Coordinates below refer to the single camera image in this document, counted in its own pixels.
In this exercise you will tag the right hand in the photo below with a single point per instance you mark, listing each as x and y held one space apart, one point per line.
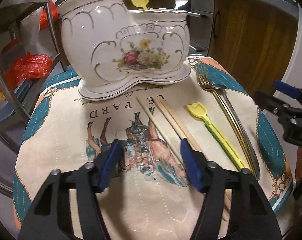
298 169

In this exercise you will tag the white floral ceramic utensil holder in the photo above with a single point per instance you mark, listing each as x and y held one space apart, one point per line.
113 48

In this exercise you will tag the kitchen counter with wood cabinets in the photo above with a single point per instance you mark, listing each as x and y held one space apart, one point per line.
253 40

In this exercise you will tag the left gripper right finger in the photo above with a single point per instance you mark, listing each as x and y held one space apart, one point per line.
251 216

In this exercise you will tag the printed horse placemat cloth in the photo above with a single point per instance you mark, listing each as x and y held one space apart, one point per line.
150 195

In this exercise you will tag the wooden chopstick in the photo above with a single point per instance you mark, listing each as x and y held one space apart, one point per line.
156 124
197 147
170 119

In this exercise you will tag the yellow plastic scoop utensil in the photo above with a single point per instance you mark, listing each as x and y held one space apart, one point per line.
199 111

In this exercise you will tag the metal storage shelf rack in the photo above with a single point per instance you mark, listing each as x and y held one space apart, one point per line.
25 26

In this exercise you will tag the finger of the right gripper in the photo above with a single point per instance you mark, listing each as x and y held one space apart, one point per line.
291 91
272 104

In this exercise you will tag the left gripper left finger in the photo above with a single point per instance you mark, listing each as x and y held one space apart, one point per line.
49 215

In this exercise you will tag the red plastic bag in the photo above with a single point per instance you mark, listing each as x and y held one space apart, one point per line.
30 67

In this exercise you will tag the yellow plastic scoop in holder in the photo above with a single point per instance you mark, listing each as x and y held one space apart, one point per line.
140 4

